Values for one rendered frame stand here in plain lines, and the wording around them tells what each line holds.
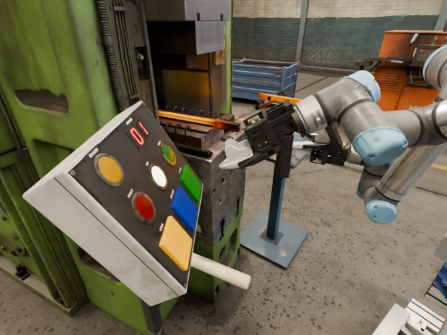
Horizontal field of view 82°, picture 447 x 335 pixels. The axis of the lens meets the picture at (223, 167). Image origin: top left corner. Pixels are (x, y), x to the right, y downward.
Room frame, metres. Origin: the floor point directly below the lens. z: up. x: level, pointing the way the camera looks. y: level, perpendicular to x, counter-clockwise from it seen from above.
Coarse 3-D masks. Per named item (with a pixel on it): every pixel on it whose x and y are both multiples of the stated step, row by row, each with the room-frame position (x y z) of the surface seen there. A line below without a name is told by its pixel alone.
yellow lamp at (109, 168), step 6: (102, 162) 0.34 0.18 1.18; (108, 162) 0.35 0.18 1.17; (114, 162) 0.36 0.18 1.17; (102, 168) 0.33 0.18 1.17; (108, 168) 0.34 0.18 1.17; (114, 168) 0.35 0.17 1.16; (102, 174) 0.32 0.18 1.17; (108, 174) 0.33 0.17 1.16; (114, 174) 0.34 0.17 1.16; (120, 174) 0.35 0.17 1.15; (114, 180) 0.33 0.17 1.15
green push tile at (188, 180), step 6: (186, 168) 0.56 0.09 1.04; (186, 174) 0.54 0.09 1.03; (192, 174) 0.57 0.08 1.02; (180, 180) 0.51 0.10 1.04; (186, 180) 0.52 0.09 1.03; (192, 180) 0.55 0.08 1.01; (186, 186) 0.51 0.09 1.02; (192, 186) 0.53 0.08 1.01; (198, 186) 0.56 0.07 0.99; (192, 192) 0.51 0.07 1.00; (198, 192) 0.53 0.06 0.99; (198, 198) 0.51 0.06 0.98
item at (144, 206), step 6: (138, 198) 0.35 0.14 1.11; (144, 198) 0.36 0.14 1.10; (138, 204) 0.34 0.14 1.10; (144, 204) 0.35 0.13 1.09; (150, 204) 0.36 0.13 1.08; (138, 210) 0.33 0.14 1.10; (144, 210) 0.34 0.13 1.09; (150, 210) 0.35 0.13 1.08; (144, 216) 0.33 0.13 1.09; (150, 216) 0.34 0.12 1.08
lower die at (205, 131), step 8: (176, 112) 1.17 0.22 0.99; (168, 120) 1.07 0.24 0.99; (176, 120) 1.06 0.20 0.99; (184, 120) 1.04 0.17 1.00; (168, 128) 1.00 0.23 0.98; (176, 128) 1.00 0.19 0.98; (184, 128) 0.98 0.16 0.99; (192, 128) 0.97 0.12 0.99; (200, 128) 0.97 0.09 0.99; (208, 128) 0.97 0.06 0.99; (168, 136) 0.96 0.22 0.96; (184, 136) 0.93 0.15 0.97; (192, 136) 0.91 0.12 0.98; (200, 136) 0.91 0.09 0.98; (208, 136) 0.95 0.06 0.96; (216, 136) 1.01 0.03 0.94; (184, 144) 0.93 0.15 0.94; (192, 144) 0.91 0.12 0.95; (200, 144) 0.90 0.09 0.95; (208, 144) 0.95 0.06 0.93
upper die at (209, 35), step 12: (156, 24) 0.96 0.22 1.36; (168, 24) 0.94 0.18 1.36; (180, 24) 0.92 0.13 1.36; (192, 24) 0.90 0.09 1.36; (204, 24) 0.95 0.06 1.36; (216, 24) 1.02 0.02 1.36; (156, 36) 0.96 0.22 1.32; (168, 36) 0.94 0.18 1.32; (180, 36) 0.92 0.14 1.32; (192, 36) 0.90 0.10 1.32; (204, 36) 0.94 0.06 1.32; (216, 36) 1.02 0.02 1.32; (156, 48) 0.97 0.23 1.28; (168, 48) 0.94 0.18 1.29; (180, 48) 0.92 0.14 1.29; (192, 48) 0.90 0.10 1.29; (204, 48) 0.94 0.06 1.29; (216, 48) 1.02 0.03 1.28
